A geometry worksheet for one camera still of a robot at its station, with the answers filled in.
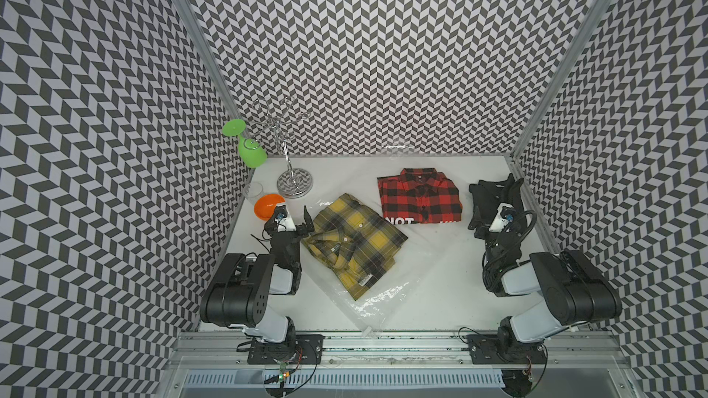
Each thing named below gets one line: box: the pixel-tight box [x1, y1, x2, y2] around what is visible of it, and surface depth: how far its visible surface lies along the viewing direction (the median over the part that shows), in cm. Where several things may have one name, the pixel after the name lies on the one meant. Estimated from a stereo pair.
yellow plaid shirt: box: [300, 192, 409, 302], surface depth 91 cm
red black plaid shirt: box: [377, 167, 463, 224], surface depth 104 cm
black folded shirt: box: [467, 173, 525, 239], surface depth 101 cm
